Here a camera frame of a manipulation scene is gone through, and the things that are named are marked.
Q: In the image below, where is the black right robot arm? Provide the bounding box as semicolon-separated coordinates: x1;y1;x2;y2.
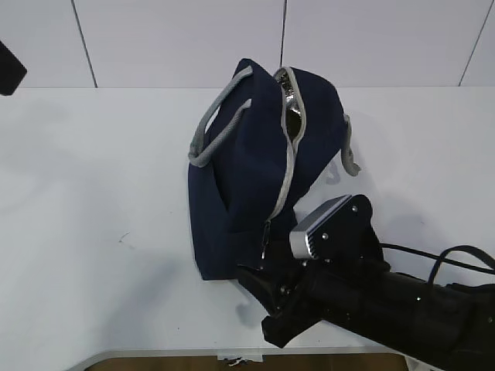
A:
237;194;494;370

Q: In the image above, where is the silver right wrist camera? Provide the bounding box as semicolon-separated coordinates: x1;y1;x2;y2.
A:
289;195;351;260

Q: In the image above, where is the navy blue lunch bag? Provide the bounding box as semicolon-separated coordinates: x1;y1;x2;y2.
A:
188;59;360;281

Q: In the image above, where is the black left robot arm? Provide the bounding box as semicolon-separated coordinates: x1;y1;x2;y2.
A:
0;42;27;96

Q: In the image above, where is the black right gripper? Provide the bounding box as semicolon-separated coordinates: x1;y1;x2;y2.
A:
237;195;390;348

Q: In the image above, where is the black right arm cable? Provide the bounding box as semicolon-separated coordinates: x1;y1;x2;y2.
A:
378;242;495;289

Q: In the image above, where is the white tape on table edge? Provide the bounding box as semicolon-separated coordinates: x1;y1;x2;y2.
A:
217;349;264;367

